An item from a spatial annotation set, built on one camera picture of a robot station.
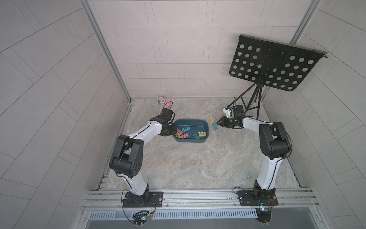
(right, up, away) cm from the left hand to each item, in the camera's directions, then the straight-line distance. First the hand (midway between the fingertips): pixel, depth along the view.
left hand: (176, 129), depth 94 cm
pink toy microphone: (-7, +17, +18) cm, 26 cm away
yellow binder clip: (+25, +6, +8) cm, 27 cm away
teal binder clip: (+27, +2, +5) cm, 27 cm away
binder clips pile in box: (+3, -3, 0) cm, 4 cm away
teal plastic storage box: (+10, -1, +4) cm, 11 cm away
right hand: (+30, +5, +6) cm, 31 cm away
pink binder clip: (+33, +8, +11) cm, 35 cm away
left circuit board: (-15, -39, -25) cm, 49 cm away
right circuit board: (+46, -39, -24) cm, 65 cm away
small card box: (-14, +21, +19) cm, 32 cm away
